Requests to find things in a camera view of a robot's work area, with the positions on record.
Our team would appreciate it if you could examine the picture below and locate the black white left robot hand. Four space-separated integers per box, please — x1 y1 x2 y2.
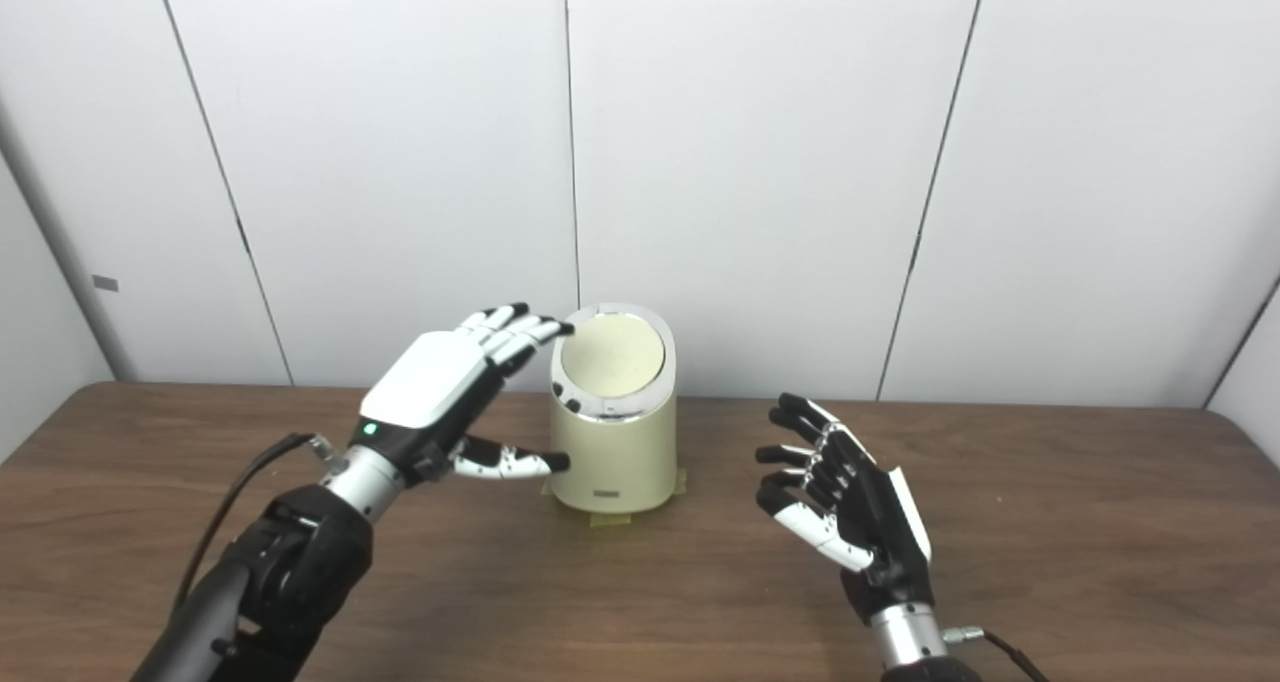
345 303 576 483

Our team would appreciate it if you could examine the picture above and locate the cream round bin lid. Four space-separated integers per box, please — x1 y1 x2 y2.
560 313 666 399

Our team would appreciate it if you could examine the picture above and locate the cream-colored cylindrical bin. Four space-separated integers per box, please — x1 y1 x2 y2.
548 302 678 514

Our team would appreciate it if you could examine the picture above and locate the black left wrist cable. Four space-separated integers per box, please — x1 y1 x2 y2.
170 432 336 623

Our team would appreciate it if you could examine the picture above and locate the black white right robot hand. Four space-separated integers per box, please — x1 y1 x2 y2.
755 393 936 625

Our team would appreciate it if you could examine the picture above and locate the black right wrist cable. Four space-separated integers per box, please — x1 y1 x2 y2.
945 625 1051 682

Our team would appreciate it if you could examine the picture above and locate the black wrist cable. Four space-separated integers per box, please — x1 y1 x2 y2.
945 625 1051 682
170 432 336 623

